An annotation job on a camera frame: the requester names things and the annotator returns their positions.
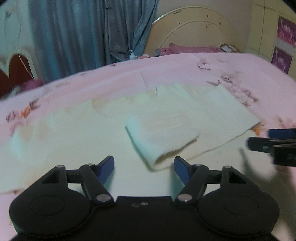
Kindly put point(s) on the magenta pillow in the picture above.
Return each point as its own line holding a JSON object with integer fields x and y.
{"x": 176, "y": 49}

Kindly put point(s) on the cream white garment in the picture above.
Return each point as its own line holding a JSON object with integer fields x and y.
{"x": 143, "y": 133}

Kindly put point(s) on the red heart-shaped headboard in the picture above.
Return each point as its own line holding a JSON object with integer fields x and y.
{"x": 18, "y": 73}

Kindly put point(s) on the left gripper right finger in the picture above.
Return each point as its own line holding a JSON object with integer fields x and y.
{"x": 194, "y": 179}

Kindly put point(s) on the white pump bottle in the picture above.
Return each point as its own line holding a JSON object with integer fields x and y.
{"x": 132, "y": 56}

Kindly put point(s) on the pink floral bed sheet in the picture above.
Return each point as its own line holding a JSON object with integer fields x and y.
{"x": 263, "y": 89}

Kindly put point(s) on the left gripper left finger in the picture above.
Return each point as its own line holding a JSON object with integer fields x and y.
{"x": 94, "y": 176}

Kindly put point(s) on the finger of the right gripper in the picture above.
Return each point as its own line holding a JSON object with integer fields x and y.
{"x": 265, "y": 145}
{"x": 282, "y": 134}

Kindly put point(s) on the cream round headboard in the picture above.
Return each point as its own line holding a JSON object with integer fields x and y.
{"x": 191, "y": 26}

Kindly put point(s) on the purple wall poster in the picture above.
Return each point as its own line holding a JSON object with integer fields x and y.
{"x": 284, "y": 47}

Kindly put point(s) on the blue grey curtain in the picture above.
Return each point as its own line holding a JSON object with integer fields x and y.
{"x": 75, "y": 36}

